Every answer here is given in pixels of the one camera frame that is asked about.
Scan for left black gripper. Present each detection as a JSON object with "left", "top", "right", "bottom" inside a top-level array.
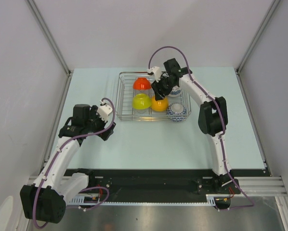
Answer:
[{"left": 84, "top": 105, "right": 115, "bottom": 140}]

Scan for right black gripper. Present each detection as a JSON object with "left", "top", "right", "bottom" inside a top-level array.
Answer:
[{"left": 151, "top": 75, "right": 176, "bottom": 101}]

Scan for orange-yellow bowl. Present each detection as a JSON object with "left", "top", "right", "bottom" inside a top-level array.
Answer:
[{"left": 151, "top": 96, "right": 169, "bottom": 112}]

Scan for yellow-green bowl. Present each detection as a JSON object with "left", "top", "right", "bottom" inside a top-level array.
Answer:
[{"left": 132, "top": 93, "right": 152, "bottom": 110}]

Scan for blue white patterned bowl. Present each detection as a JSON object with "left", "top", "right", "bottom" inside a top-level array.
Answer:
[{"left": 169, "top": 86, "right": 182, "bottom": 97}]

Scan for red-orange bowl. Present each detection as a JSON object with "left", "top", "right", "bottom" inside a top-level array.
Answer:
[{"left": 133, "top": 77, "right": 151, "bottom": 90}]

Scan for wire dish rack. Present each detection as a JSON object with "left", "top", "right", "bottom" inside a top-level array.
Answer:
[{"left": 115, "top": 71, "right": 192, "bottom": 122}]

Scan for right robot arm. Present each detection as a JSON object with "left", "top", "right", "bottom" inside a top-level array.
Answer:
[{"left": 147, "top": 58, "right": 239, "bottom": 193}]

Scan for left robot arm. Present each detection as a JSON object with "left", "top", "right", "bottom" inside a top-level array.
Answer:
[{"left": 20, "top": 98, "right": 116, "bottom": 229}]

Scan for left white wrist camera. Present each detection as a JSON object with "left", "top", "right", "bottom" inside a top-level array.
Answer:
[{"left": 97, "top": 100, "right": 114, "bottom": 122}]

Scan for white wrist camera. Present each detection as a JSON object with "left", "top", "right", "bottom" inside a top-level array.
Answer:
[
  {"left": 147, "top": 66, "right": 162, "bottom": 82},
  {"left": 97, "top": 100, "right": 114, "bottom": 122}
]

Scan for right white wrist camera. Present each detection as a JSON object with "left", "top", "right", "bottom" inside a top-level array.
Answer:
[{"left": 147, "top": 66, "right": 162, "bottom": 82}]

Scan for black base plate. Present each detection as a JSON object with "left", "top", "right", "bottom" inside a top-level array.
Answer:
[{"left": 64, "top": 168, "right": 269, "bottom": 208}]

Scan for white cable duct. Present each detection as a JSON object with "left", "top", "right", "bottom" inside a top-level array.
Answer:
[{"left": 67, "top": 194, "right": 215, "bottom": 207}]

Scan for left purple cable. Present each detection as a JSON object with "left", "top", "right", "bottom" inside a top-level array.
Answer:
[{"left": 34, "top": 97, "right": 116, "bottom": 228}]

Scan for aluminium frame rail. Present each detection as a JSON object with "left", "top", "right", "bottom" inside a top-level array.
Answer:
[{"left": 28, "top": 176, "right": 288, "bottom": 196}]

